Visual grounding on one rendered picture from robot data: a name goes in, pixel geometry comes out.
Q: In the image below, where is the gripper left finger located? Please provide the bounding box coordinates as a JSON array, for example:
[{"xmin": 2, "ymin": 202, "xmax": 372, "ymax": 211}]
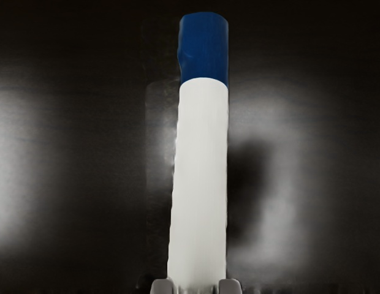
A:
[{"xmin": 150, "ymin": 278, "xmax": 177, "ymax": 294}]

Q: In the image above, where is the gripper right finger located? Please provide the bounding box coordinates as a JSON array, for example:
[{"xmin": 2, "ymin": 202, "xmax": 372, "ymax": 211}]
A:
[{"xmin": 218, "ymin": 278, "xmax": 241, "ymax": 294}]

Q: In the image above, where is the white marker with blue cap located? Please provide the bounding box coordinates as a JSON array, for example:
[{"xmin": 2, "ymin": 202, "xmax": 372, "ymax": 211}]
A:
[{"xmin": 166, "ymin": 11, "xmax": 230, "ymax": 291}]

